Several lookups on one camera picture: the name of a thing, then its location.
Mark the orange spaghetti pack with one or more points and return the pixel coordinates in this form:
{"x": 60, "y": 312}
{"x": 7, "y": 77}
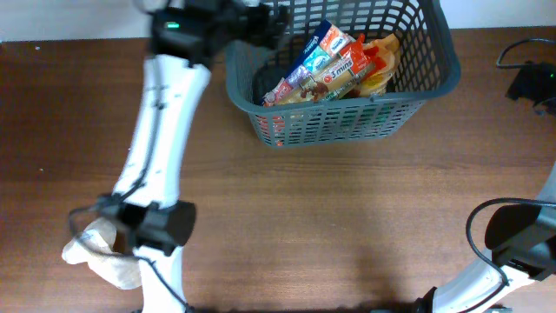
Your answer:
{"x": 310, "y": 114}

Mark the tissue multipack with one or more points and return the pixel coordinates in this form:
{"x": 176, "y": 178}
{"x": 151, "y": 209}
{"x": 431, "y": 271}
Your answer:
{"x": 321, "y": 49}

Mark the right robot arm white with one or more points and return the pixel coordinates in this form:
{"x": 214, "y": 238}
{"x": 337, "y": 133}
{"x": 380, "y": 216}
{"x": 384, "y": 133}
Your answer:
{"x": 520, "y": 250}

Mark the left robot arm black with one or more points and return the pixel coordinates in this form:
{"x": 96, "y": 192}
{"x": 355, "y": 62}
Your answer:
{"x": 144, "y": 204}

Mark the orange coffee sachet bag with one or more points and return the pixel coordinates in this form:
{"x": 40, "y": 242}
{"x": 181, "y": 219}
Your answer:
{"x": 385, "y": 56}

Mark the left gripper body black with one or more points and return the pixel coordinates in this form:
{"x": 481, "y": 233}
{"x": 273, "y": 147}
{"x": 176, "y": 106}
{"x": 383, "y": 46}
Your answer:
{"x": 250, "y": 21}

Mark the grey plastic basket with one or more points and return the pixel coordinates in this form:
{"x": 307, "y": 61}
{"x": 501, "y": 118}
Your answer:
{"x": 428, "y": 68}

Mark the green bottle with label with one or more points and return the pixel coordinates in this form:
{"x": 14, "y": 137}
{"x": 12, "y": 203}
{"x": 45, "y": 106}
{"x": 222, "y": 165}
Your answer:
{"x": 378, "y": 117}

